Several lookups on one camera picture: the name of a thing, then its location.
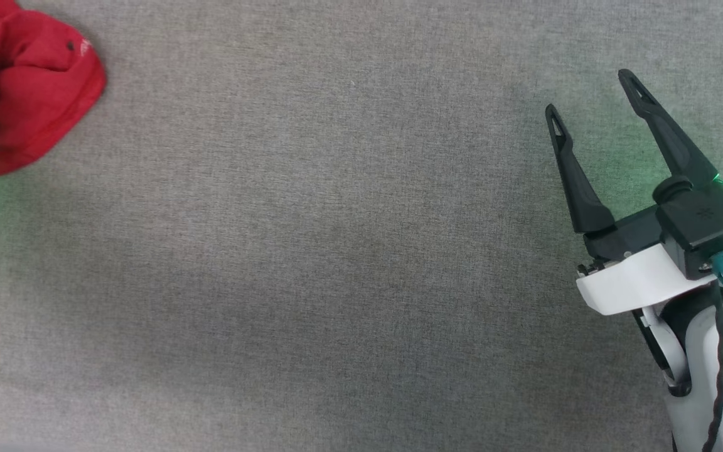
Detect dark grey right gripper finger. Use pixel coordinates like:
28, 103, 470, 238
617, 69, 720, 186
545, 104, 617, 235

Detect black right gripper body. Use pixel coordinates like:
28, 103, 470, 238
583, 166, 723, 281

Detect red and white basketball jersey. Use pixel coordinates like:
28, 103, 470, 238
0, 0, 108, 179

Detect grey fabric sofa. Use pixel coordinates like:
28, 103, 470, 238
0, 0, 723, 452

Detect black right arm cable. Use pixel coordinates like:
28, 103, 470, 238
702, 282, 723, 452

